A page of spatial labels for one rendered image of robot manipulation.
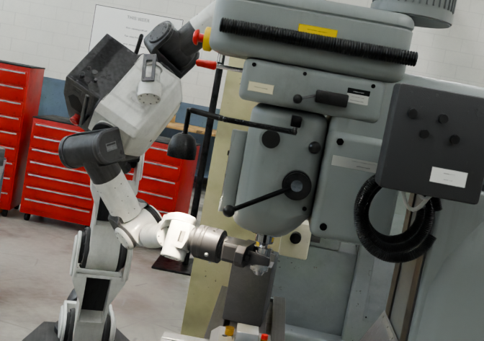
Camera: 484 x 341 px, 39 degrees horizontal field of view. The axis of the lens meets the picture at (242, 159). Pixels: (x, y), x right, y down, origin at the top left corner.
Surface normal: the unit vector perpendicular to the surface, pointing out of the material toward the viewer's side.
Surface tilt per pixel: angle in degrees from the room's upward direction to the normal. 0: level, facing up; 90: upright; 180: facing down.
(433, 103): 90
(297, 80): 90
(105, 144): 72
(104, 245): 81
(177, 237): 68
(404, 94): 90
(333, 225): 90
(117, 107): 58
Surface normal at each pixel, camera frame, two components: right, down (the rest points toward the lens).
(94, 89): 0.30, -0.40
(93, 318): 0.27, -0.80
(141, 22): -0.07, 0.10
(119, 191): 0.62, 0.17
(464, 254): -0.33, -0.19
